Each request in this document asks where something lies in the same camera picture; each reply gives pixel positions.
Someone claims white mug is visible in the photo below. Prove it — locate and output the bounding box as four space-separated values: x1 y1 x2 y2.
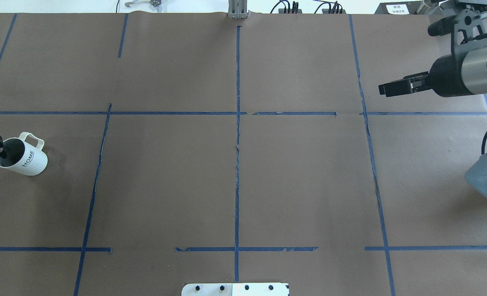
0 132 48 176

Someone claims white pedestal column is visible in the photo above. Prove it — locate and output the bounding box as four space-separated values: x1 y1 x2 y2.
181 282 290 296

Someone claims aluminium frame post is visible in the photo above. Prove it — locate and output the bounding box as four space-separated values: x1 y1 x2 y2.
228 0 249 19

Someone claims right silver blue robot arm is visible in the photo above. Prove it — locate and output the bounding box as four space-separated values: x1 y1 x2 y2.
378 46 487 198

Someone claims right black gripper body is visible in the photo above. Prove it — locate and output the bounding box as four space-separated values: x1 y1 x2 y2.
429 55 466 97

